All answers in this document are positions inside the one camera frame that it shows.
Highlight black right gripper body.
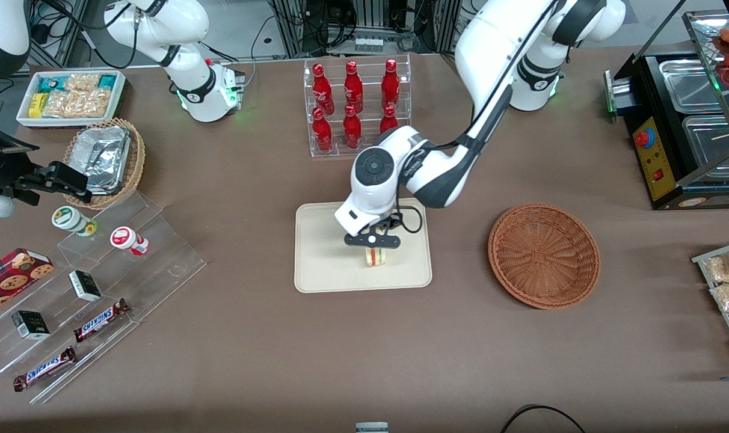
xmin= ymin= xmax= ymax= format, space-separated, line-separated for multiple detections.
xmin=0 ymin=158 xmax=58 ymax=194

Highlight cream rectangular plastic tray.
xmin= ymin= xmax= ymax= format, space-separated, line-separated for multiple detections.
xmin=295 ymin=198 xmax=432 ymax=294

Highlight light wicker basket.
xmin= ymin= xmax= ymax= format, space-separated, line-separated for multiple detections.
xmin=63 ymin=117 xmax=147 ymax=210

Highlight brown wicker basket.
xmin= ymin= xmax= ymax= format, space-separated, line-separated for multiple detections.
xmin=488 ymin=203 xmax=601 ymax=310

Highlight silver foil container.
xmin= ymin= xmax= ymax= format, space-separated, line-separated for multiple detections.
xmin=69 ymin=125 xmax=132 ymax=195

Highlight green and white jar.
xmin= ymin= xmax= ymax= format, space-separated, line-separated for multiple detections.
xmin=52 ymin=206 xmax=99 ymax=237

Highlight white plastic snack bin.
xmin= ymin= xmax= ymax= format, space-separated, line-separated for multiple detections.
xmin=16 ymin=70 xmax=127 ymax=129

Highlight clear acrylic bottle rack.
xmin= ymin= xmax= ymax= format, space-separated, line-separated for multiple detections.
xmin=303 ymin=54 xmax=413 ymax=161

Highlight clear cracker packet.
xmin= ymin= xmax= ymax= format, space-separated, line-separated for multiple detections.
xmin=64 ymin=73 xmax=100 ymax=92
xmin=43 ymin=91 xmax=79 ymax=118
xmin=76 ymin=89 xmax=112 ymax=118

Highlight red and white jar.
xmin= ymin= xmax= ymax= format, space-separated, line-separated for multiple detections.
xmin=110 ymin=226 xmax=150 ymax=257

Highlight red tartan cookie box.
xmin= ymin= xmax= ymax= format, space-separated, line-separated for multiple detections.
xmin=0 ymin=247 xmax=55 ymax=321

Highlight small black carton box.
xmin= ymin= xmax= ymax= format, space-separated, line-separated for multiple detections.
xmin=11 ymin=310 xmax=51 ymax=341
xmin=69 ymin=270 xmax=102 ymax=302

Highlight clear acrylic stepped shelf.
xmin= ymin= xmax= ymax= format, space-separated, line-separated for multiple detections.
xmin=0 ymin=191 xmax=208 ymax=405

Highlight brown Snickers chocolate bar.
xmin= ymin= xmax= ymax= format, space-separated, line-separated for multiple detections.
xmin=13 ymin=346 xmax=78 ymax=393
xmin=73 ymin=298 xmax=131 ymax=343

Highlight black food warmer machine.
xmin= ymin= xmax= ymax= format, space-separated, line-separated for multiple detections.
xmin=604 ymin=9 xmax=729 ymax=211

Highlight steel warmer pan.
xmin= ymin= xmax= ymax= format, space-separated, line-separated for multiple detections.
xmin=682 ymin=114 xmax=729 ymax=181
xmin=659 ymin=58 xmax=726 ymax=115

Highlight black camera cable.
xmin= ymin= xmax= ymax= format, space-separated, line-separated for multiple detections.
xmin=396 ymin=57 xmax=518 ymax=235

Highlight aluminium frame rack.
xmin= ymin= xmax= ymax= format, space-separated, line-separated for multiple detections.
xmin=268 ymin=0 xmax=461 ymax=58

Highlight black floor cable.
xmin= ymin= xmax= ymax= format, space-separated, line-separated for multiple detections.
xmin=500 ymin=405 xmax=586 ymax=433

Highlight grey wire rack tray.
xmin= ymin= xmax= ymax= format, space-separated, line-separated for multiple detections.
xmin=692 ymin=239 xmax=729 ymax=369

